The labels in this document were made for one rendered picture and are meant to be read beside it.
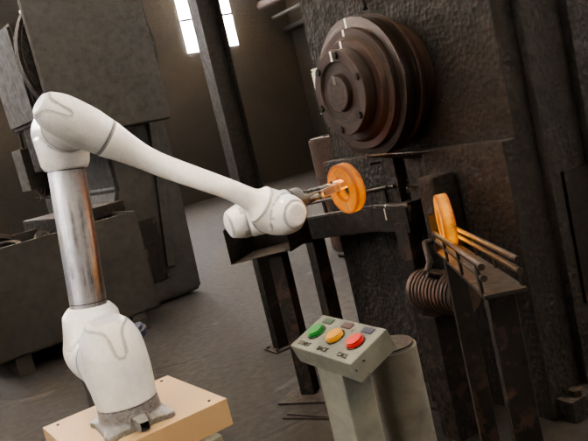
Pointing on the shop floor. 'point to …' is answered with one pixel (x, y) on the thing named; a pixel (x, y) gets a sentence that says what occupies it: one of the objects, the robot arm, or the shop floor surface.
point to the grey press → (18, 55)
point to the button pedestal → (347, 377)
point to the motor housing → (444, 352)
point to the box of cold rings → (12, 353)
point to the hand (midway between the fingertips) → (344, 183)
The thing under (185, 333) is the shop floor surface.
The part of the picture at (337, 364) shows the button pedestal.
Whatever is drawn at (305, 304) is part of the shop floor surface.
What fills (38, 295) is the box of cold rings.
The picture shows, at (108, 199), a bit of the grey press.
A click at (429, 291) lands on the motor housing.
